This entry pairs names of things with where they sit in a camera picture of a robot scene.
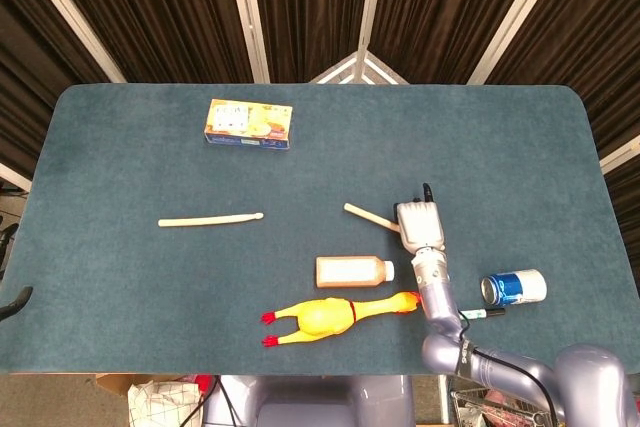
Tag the teal felt table cover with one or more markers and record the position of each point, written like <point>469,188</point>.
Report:
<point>125,272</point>

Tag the blue yellow cardboard box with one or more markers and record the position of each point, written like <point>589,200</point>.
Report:
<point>250,122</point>

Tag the white plaid bag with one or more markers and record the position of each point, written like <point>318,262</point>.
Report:
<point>160,404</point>

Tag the yellow rubber chicken toy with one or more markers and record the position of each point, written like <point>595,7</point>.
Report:
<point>320,319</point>

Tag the silver robot torso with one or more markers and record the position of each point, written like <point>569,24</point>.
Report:
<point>310,402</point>

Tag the blue white soda can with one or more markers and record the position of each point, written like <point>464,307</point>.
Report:
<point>515,287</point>

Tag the plain wooden drumstick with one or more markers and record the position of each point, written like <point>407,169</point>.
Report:
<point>210,220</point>

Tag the wooden drumstick with black band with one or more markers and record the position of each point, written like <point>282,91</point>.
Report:
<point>367,216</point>

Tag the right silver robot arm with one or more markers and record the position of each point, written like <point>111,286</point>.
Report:
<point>435,297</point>

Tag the green white marker pen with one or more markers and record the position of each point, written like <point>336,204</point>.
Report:
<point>480,313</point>

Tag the brown drink bottle white cap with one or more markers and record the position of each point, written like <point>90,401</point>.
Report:
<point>350,272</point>

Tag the small red object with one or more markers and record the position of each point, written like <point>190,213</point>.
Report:
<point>202,383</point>

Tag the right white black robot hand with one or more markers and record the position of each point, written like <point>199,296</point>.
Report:
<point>420,227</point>

